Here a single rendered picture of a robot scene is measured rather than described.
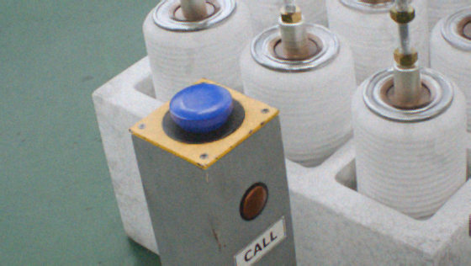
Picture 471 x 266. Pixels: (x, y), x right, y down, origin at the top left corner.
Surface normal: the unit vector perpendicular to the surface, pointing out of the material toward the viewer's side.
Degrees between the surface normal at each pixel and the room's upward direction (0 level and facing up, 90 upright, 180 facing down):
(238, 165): 90
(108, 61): 0
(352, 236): 90
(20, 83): 0
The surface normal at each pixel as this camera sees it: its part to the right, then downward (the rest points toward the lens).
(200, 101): -0.15, -0.78
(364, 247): -0.69, 0.51
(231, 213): 0.71, 0.34
